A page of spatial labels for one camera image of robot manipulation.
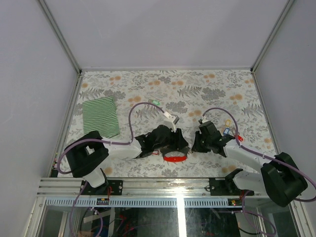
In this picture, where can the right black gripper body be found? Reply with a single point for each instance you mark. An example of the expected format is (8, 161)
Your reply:
(209, 141)

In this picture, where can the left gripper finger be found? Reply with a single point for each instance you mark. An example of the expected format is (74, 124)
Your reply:
(150, 147)
(178, 142)

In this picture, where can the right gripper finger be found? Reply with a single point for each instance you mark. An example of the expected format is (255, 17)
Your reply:
(198, 145)
(207, 145)

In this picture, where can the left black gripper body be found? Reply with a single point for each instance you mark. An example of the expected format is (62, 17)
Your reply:
(170, 141)

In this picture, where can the grey red key ring holder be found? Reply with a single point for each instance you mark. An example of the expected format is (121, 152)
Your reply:
(174, 156)

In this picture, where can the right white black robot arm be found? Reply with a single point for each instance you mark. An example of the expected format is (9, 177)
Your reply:
(277, 178)

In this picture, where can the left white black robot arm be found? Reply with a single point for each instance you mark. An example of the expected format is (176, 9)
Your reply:
(87, 156)

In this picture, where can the yellow key tag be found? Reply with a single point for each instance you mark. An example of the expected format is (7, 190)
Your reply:
(227, 123)

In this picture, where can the green key tag centre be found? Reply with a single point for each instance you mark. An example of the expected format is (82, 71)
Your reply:
(154, 102)

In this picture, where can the green striped cloth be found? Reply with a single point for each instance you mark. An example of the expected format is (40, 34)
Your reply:
(101, 115)

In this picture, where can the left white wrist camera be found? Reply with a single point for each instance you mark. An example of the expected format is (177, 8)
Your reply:
(170, 121)

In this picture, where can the aluminium front rail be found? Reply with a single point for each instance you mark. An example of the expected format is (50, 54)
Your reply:
(139, 192)

